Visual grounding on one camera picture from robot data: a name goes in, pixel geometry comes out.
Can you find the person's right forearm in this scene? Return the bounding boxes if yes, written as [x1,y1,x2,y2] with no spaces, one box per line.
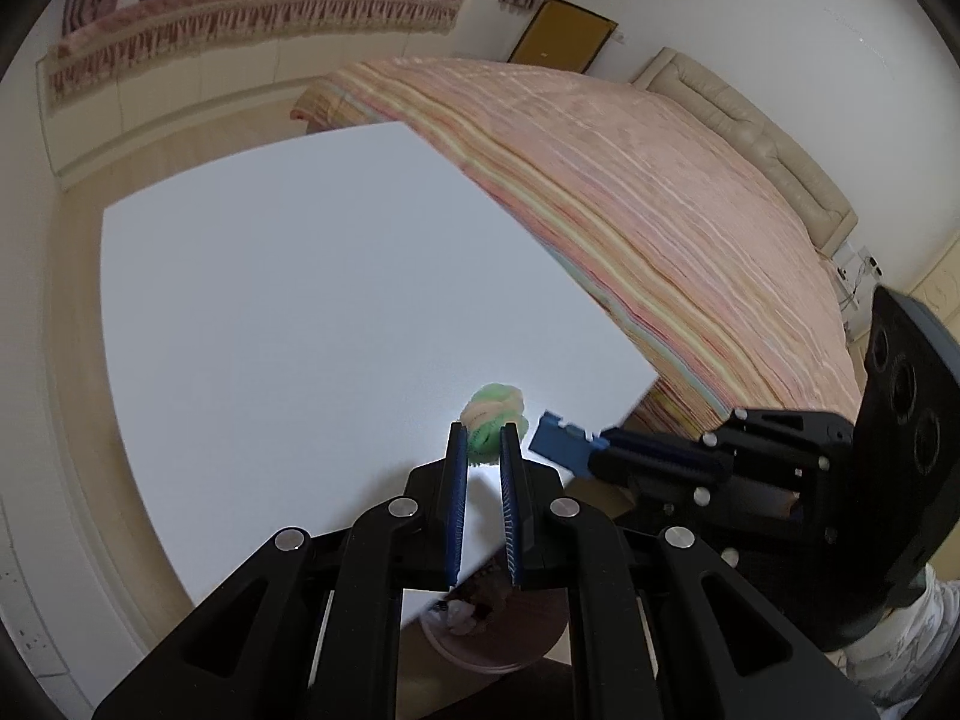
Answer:
[831,562,960,707]

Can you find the striped pink bed blanket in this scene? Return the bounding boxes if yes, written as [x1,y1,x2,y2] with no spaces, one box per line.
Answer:
[290,55,865,432]

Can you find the white window seat cabinet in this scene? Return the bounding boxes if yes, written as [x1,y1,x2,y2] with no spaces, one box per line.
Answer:
[37,28,452,190]

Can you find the white wall outlet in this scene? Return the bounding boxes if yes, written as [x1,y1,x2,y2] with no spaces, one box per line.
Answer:
[0,510,65,680]

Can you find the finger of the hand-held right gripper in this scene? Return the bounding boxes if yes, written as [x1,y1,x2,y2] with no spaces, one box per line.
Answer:
[598,406,857,482]
[591,451,842,550]

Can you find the green fluffy ball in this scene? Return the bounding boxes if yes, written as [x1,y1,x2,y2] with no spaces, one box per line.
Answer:
[460,382,527,464]

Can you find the beige padded headboard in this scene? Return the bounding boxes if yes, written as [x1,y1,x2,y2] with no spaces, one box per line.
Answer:
[629,46,860,257]

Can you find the pink fringed window seat cover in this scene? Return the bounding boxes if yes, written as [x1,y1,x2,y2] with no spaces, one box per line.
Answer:
[46,0,468,100]

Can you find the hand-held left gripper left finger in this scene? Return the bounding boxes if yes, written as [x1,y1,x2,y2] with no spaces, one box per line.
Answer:
[91,421,470,720]

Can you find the yellow board with dark frame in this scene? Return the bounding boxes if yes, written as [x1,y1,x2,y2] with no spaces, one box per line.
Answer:
[508,0,620,75]

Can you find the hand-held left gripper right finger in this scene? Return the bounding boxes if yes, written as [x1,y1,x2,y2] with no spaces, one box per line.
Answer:
[499,423,880,720]

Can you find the round brown trash bin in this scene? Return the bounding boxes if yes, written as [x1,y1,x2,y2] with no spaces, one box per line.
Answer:
[418,577,573,675]

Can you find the white cables by bed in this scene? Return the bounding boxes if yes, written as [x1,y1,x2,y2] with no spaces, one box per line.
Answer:
[828,241,887,331]

